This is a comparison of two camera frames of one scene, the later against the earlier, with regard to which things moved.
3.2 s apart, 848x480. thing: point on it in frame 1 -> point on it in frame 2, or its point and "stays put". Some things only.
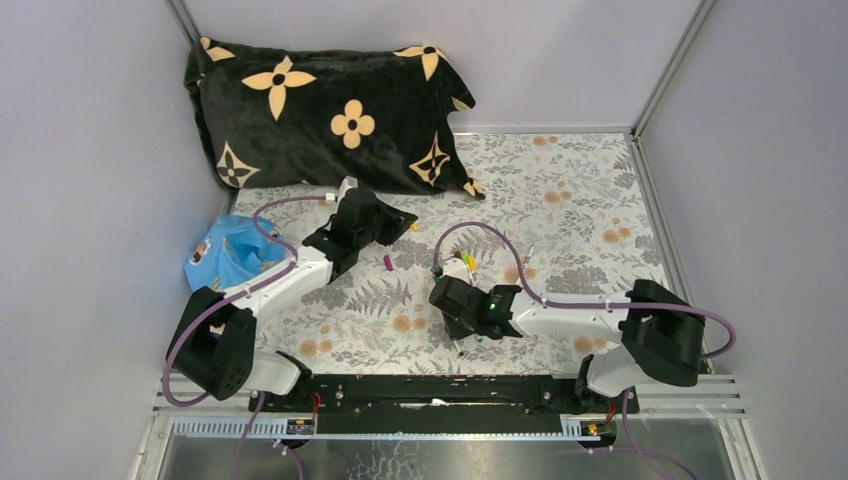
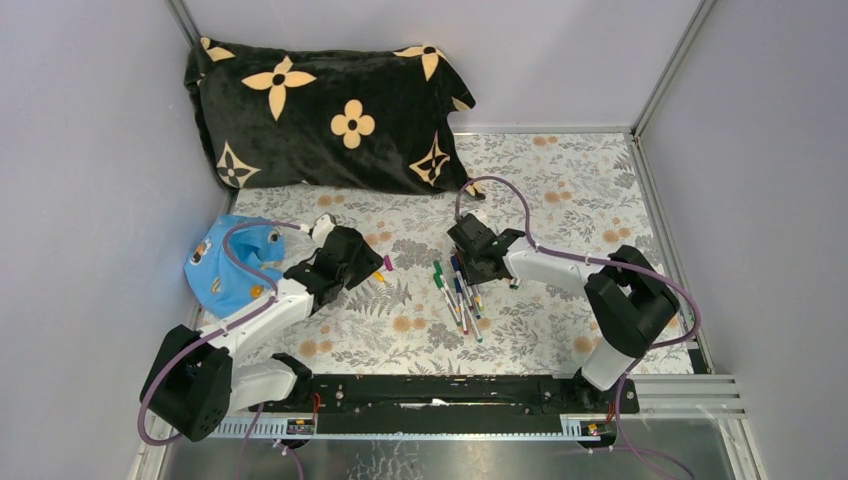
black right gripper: (455, 332) -> (472, 277)
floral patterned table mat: (564, 216) stays put
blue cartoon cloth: (231, 249) stays put
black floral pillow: (309, 116) stays put
